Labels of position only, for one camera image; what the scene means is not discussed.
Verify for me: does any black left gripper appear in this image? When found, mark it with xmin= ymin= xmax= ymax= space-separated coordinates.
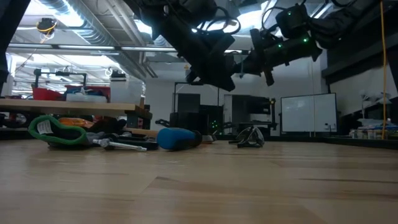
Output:
xmin=155 ymin=12 xmax=238 ymax=93

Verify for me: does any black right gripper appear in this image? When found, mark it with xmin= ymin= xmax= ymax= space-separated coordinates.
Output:
xmin=233 ymin=27 xmax=324 ymax=88

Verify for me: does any clear safety glasses black frame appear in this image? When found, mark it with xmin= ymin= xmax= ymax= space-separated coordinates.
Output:
xmin=228 ymin=125 xmax=266 ymax=149

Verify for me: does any black equipment rack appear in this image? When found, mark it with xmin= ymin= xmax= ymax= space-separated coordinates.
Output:
xmin=169 ymin=81 xmax=224 ymax=136

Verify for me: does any white whiteboard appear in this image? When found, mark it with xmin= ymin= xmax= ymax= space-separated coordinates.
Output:
xmin=280 ymin=92 xmax=338 ymax=134

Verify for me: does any black C-clamp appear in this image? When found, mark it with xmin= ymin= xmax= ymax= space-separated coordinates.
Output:
xmin=92 ymin=131 xmax=160 ymax=152

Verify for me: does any long ceiling light fixture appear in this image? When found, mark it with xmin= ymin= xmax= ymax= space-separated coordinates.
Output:
xmin=7 ymin=43 xmax=252 ymax=56

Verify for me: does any wooden background workbench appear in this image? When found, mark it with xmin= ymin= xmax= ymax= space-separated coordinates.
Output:
xmin=0 ymin=98 xmax=153 ymax=130

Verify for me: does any grey black work glove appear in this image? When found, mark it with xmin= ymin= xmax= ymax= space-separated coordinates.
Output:
xmin=27 ymin=114 xmax=127 ymax=149

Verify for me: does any red plastic tub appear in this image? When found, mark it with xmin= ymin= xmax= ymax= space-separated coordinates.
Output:
xmin=32 ymin=86 xmax=65 ymax=101

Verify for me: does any black workstation frame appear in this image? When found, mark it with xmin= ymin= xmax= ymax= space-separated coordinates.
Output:
xmin=223 ymin=94 xmax=278 ymax=136

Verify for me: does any blue-handled screwdriver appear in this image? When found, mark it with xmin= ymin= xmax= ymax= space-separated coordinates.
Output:
xmin=156 ymin=127 xmax=203 ymax=152

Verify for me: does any black aluminium table frame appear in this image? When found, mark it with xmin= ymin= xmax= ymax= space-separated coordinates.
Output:
xmin=0 ymin=126 xmax=398 ymax=151

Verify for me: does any yellow extension cable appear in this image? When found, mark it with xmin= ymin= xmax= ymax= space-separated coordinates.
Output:
xmin=379 ymin=0 xmax=389 ymax=140

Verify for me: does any black background gantry frame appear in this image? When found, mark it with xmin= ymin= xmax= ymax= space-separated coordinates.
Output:
xmin=33 ymin=68 xmax=88 ymax=88

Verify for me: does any yellow ceiling cable reel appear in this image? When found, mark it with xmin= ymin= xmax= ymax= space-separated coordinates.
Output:
xmin=35 ymin=17 xmax=59 ymax=44

